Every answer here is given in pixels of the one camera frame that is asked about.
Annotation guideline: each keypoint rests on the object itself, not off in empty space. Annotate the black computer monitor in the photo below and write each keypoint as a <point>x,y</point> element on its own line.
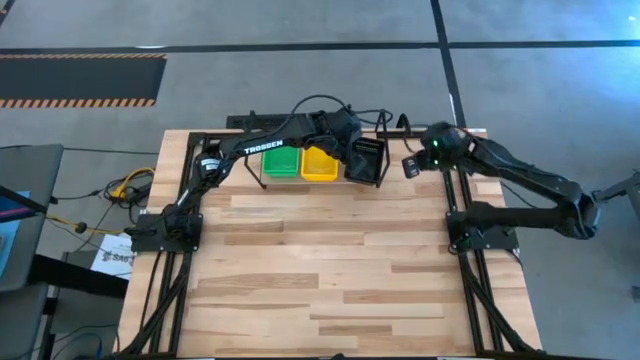
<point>25,200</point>

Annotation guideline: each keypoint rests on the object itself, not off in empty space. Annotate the black slotted plastic basket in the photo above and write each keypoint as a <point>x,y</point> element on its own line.
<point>372,167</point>

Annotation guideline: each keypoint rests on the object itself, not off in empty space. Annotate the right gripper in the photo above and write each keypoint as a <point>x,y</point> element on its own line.
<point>447,147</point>

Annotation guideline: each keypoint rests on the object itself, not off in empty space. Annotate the black chair base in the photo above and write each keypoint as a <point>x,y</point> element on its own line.
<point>620,189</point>

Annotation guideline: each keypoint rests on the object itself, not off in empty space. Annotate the black perforated panel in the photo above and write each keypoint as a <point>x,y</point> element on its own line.
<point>250,122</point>

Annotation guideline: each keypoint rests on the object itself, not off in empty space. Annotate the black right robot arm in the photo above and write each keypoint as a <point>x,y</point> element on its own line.
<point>520,217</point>

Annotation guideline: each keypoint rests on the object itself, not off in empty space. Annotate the black aluminium rig frame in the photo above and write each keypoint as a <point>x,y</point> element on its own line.
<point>197,139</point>

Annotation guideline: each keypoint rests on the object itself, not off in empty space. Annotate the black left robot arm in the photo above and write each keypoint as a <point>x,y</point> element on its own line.
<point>262,147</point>

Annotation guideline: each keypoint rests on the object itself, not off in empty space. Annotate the black hazard-striped floor mat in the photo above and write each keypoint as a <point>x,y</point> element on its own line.
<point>75,80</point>

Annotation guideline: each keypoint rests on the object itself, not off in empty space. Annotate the black crossbar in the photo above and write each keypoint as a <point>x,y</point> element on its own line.
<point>75,277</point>

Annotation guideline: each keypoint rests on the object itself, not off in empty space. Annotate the black table-level camera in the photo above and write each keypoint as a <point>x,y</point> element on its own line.
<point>337,357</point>

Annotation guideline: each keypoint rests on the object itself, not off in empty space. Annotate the black arched clamp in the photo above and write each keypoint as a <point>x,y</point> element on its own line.
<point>403,120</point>

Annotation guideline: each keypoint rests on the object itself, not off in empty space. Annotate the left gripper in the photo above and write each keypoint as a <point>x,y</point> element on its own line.
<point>340,132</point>

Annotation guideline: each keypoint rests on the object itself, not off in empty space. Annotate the green slotted plastic basket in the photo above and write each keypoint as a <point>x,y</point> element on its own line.
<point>281,162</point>

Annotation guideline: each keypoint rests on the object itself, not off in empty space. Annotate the white printed paper sheet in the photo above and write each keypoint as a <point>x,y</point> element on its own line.
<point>112,257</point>

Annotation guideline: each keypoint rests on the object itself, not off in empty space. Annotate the yellow slotted plastic basket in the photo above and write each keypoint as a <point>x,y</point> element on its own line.
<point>320,165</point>

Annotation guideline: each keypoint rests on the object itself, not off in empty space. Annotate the grey cabinet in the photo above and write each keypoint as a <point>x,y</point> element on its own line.
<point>20,325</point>

